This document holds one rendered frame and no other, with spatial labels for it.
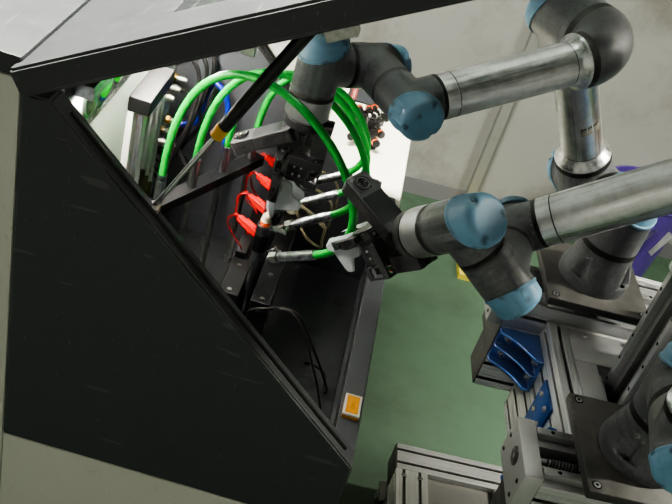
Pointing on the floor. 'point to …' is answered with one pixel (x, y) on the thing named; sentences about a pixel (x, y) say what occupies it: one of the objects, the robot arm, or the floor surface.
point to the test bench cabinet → (83, 480)
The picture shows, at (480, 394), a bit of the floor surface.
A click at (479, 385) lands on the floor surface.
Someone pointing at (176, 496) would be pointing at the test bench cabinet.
